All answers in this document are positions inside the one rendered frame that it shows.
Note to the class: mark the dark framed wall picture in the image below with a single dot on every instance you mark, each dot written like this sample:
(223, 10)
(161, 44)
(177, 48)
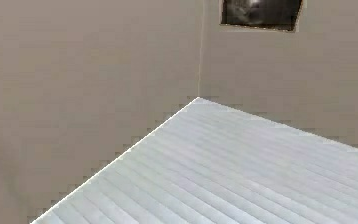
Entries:
(260, 13)

